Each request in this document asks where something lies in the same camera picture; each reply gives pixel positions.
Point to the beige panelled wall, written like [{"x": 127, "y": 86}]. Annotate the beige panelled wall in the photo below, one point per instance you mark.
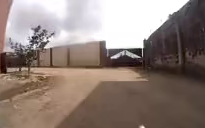
[{"x": 80, "y": 54}]

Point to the dark brick gate pillar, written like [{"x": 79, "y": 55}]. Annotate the dark brick gate pillar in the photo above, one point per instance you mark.
[{"x": 3, "y": 62}]

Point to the white tent canopy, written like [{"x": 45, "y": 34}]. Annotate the white tent canopy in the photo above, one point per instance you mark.
[{"x": 125, "y": 54}]

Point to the dark metal gate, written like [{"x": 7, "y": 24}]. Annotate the dark metal gate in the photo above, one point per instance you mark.
[{"x": 126, "y": 60}]

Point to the small thin tree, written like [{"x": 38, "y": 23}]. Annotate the small thin tree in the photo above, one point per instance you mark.
[{"x": 31, "y": 45}]

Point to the dark grey boundary wall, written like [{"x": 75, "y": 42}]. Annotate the dark grey boundary wall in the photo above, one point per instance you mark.
[{"x": 186, "y": 43}]

